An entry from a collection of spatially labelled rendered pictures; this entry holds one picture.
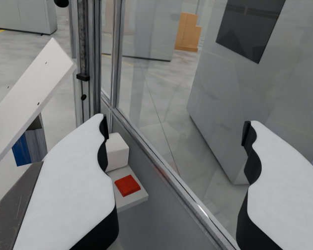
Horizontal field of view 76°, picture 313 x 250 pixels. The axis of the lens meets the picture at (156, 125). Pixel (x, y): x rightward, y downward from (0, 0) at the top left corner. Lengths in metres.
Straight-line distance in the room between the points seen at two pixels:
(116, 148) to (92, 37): 0.45
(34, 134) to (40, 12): 7.02
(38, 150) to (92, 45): 0.44
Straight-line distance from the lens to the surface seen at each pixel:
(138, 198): 0.83
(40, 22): 7.66
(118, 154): 0.85
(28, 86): 0.67
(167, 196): 0.79
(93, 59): 0.91
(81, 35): 0.90
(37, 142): 0.70
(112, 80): 1.02
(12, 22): 7.92
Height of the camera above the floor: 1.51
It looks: 32 degrees down
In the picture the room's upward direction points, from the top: 11 degrees clockwise
